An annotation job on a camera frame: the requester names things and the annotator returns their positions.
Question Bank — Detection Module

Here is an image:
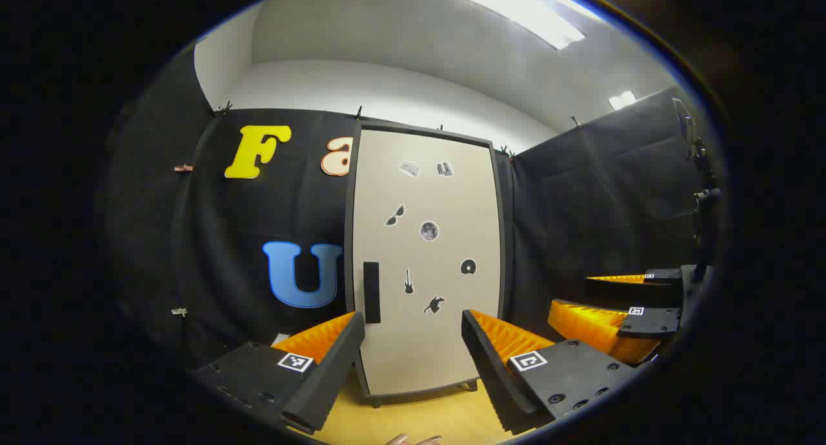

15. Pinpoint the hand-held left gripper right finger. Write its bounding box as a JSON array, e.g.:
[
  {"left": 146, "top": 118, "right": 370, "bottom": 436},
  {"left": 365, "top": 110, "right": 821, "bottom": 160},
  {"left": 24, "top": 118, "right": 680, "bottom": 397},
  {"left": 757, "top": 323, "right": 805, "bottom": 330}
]
[{"left": 461, "top": 309, "right": 638, "bottom": 435}]

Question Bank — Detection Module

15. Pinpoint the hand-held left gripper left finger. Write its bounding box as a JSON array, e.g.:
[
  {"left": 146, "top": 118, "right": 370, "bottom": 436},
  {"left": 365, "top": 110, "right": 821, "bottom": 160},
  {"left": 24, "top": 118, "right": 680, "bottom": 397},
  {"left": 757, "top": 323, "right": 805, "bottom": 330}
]
[{"left": 192, "top": 311, "right": 367, "bottom": 433}]

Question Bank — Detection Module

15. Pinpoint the black backdrop cloth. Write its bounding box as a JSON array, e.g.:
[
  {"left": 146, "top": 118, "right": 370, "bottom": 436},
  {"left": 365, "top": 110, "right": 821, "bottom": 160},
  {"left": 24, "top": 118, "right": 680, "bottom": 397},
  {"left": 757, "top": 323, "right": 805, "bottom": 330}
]
[{"left": 106, "top": 45, "right": 717, "bottom": 371}]

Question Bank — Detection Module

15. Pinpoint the black cabinet door handle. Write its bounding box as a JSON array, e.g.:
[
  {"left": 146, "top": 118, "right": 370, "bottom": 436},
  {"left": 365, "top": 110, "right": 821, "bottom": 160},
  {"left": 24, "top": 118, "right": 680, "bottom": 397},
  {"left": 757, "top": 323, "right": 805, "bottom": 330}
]
[{"left": 363, "top": 262, "right": 381, "bottom": 324}]

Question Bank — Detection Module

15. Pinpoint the beige cabinet door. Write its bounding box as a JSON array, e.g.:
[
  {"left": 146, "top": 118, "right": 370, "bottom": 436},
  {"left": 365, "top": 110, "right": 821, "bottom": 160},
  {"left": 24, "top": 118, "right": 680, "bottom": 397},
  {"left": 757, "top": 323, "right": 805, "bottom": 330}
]
[{"left": 352, "top": 129, "right": 503, "bottom": 397}]

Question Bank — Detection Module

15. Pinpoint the dark grey cabinet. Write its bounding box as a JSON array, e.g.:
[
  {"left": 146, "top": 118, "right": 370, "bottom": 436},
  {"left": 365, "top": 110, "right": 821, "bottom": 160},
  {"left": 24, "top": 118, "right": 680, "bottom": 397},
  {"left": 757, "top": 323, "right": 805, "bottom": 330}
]
[{"left": 343, "top": 119, "right": 517, "bottom": 408}]

